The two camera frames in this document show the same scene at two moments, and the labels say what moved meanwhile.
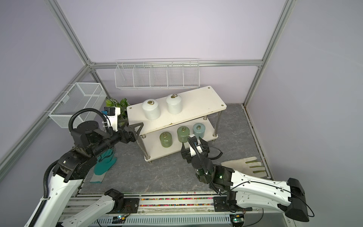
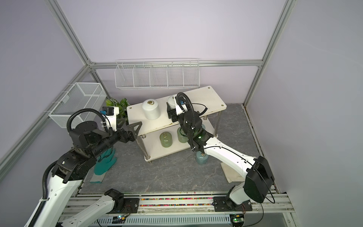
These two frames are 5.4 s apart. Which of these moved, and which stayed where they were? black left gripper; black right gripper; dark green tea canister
Moved: black right gripper
Stayed: dark green tea canister; black left gripper
